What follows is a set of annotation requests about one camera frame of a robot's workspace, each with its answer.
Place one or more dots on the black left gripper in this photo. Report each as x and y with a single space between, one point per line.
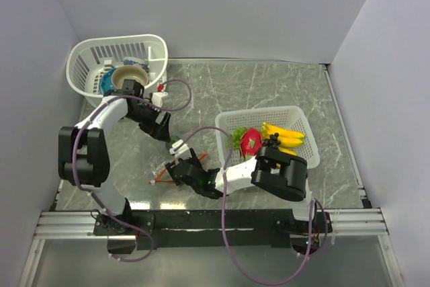
158 130

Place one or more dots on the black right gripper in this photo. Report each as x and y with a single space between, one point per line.
193 160

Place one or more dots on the clear zip top bag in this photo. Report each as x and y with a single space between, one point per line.
189 171

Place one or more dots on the green fake grapes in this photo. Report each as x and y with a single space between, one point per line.
237 135

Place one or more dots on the red fake apple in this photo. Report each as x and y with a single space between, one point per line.
250 143

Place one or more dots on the dark fake grapes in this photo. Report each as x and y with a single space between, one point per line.
271 141

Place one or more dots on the yellow fake banana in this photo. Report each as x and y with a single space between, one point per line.
290 139

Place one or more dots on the dark round fake fruit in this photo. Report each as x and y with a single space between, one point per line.
174 139

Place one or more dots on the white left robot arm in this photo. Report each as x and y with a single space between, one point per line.
83 157

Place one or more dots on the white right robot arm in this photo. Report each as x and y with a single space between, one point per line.
280 174

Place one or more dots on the beige bowl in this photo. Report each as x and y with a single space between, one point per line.
130 72

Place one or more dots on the blue plate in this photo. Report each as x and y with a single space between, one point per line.
106 84

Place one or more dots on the blue patterned white dish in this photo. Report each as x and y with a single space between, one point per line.
130 60

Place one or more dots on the white slotted dish basket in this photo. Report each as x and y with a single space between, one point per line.
92 58

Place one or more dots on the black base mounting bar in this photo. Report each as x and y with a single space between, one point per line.
204 228

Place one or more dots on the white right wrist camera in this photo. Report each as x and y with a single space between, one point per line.
180 150

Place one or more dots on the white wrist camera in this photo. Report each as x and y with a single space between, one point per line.
157 98
180 150

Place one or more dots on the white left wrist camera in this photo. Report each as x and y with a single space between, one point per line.
157 98

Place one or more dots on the aluminium frame rail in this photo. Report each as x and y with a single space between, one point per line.
80 225

